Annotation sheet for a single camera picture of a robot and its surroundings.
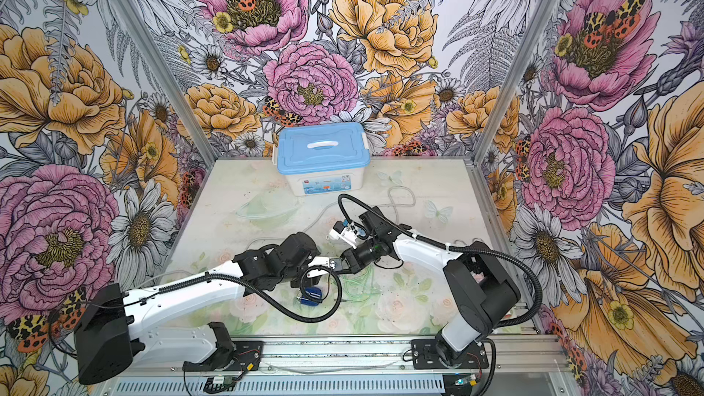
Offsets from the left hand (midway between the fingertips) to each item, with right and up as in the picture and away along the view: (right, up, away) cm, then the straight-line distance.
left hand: (311, 264), depth 81 cm
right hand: (+7, -3, -3) cm, 9 cm away
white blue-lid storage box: (0, +33, +19) cm, 38 cm away
